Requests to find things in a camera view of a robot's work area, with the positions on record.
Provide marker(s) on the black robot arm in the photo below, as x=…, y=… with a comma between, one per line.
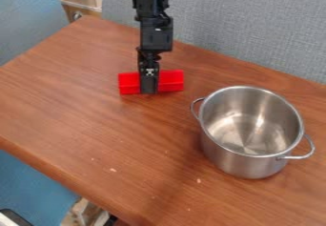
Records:
x=150, y=8

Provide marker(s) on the white table leg frame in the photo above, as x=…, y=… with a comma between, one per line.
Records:
x=85, y=214

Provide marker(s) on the red rectangular block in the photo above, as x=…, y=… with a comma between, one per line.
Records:
x=170, y=82

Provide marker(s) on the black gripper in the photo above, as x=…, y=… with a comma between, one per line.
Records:
x=157, y=40

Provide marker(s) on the stainless steel pot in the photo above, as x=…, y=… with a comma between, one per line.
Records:
x=252, y=129

